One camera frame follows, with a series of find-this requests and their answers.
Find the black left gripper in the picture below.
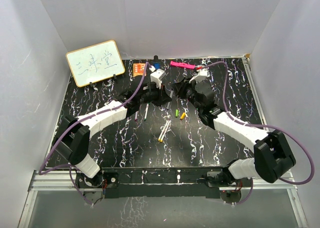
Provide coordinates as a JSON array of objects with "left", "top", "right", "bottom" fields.
[{"left": 138, "top": 82, "right": 172, "bottom": 108}]

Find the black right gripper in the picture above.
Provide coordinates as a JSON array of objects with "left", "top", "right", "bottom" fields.
[{"left": 172, "top": 76, "right": 203, "bottom": 113}]

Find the green white pen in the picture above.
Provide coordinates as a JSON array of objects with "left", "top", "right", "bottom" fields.
[{"left": 143, "top": 103, "right": 150, "bottom": 121}]

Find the blue white pen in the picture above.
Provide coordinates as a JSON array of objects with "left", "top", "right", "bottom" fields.
[{"left": 166, "top": 93, "right": 173, "bottom": 110}]

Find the purple white pen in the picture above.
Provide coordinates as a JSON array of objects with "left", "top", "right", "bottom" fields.
[{"left": 134, "top": 111, "right": 139, "bottom": 122}]

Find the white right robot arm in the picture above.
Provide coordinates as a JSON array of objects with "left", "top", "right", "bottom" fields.
[{"left": 172, "top": 78, "right": 296, "bottom": 187}]

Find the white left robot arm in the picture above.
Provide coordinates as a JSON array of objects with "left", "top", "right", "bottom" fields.
[{"left": 52, "top": 81, "right": 172, "bottom": 188}]

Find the yellow pen cap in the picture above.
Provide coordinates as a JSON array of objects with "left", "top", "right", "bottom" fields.
[{"left": 180, "top": 112, "right": 186, "bottom": 120}]

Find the yellow tipped white pen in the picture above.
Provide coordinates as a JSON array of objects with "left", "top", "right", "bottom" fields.
[{"left": 158, "top": 120, "right": 170, "bottom": 142}]

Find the orange tipped white pen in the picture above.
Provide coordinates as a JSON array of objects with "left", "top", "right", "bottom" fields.
[{"left": 161, "top": 121, "right": 171, "bottom": 143}]

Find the orange small notebook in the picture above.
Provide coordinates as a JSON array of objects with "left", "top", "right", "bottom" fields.
[{"left": 132, "top": 63, "right": 145, "bottom": 77}]

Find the blue stapler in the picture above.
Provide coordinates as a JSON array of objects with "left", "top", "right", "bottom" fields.
[{"left": 153, "top": 55, "right": 161, "bottom": 70}]

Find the pink plastic clip bar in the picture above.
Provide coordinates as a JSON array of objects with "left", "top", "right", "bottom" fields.
[{"left": 170, "top": 61, "right": 196, "bottom": 70}]

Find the small whiteboard with writing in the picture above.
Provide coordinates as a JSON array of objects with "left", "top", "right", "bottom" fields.
[{"left": 65, "top": 40, "right": 126, "bottom": 88}]

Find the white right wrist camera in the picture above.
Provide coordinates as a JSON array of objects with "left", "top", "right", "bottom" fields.
[{"left": 189, "top": 65, "right": 209, "bottom": 84}]

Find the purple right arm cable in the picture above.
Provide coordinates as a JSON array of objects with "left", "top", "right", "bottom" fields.
[{"left": 197, "top": 61, "right": 315, "bottom": 207}]

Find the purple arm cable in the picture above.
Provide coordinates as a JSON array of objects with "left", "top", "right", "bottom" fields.
[
  {"left": 37, "top": 61, "right": 157, "bottom": 207},
  {"left": 197, "top": 61, "right": 315, "bottom": 207}
]

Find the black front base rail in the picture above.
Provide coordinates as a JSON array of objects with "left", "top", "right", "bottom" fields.
[{"left": 75, "top": 167, "right": 252, "bottom": 199}]

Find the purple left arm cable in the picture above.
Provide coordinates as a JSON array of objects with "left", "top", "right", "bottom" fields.
[{"left": 37, "top": 61, "right": 157, "bottom": 207}]

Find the aluminium frame rail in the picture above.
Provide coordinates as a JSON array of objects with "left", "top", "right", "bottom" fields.
[{"left": 18, "top": 170, "right": 86, "bottom": 228}]

